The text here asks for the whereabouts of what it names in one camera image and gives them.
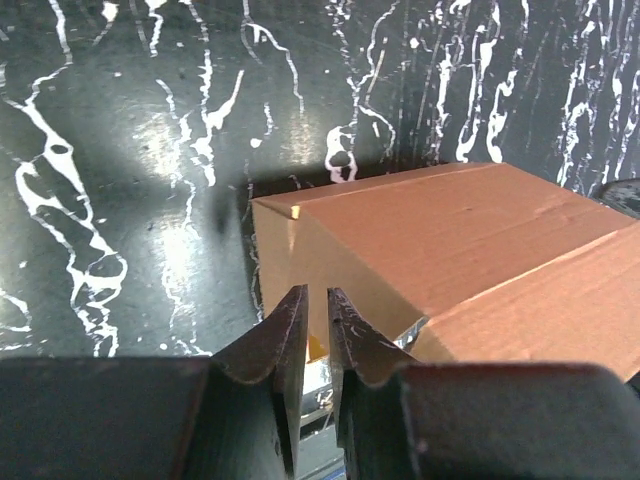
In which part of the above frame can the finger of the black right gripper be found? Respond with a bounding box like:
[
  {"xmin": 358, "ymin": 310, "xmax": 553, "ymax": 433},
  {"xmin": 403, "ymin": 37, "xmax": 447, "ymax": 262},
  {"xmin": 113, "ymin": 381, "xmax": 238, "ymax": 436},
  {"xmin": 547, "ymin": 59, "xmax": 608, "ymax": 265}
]
[{"xmin": 597, "ymin": 178, "xmax": 640, "ymax": 220}]

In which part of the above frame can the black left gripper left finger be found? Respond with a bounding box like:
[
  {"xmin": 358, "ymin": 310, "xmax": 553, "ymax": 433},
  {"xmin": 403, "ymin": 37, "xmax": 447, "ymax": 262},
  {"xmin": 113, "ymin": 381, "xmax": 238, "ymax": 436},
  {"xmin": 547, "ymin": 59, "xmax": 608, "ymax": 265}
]
[{"xmin": 1, "ymin": 286, "xmax": 308, "ymax": 479}]

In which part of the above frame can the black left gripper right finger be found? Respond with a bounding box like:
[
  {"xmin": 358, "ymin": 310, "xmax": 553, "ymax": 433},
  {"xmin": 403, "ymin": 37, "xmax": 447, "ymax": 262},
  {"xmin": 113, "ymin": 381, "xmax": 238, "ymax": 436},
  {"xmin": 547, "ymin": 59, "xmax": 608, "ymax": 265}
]
[{"xmin": 327, "ymin": 288, "xmax": 639, "ymax": 479}]

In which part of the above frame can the brown cardboard box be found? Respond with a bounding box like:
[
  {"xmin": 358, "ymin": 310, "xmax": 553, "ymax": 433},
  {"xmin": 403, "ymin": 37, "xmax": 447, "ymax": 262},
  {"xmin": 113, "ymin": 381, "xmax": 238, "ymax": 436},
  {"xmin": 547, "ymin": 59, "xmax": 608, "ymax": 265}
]
[{"xmin": 252, "ymin": 163, "xmax": 639, "ymax": 379}]

